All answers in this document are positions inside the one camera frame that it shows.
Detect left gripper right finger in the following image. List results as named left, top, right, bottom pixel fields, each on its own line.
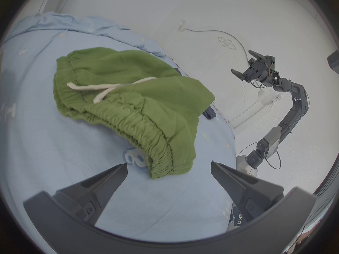
left=210, top=161, right=284, bottom=221

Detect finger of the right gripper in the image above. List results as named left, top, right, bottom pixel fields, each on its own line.
left=231, top=69, right=249, bottom=81
left=248, top=50, right=266, bottom=61

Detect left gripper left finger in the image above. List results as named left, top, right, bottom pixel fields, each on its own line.
left=54, top=162, right=128, bottom=225

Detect green shorts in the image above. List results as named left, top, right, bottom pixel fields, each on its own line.
left=53, top=47, right=215, bottom=180

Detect bed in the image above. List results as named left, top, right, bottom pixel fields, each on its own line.
left=0, top=10, right=318, bottom=235

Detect pale blue quilt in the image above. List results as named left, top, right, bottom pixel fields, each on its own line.
left=5, top=12, right=166, bottom=58

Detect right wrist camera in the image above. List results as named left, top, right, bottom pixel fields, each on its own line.
left=263, top=55, right=276, bottom=71

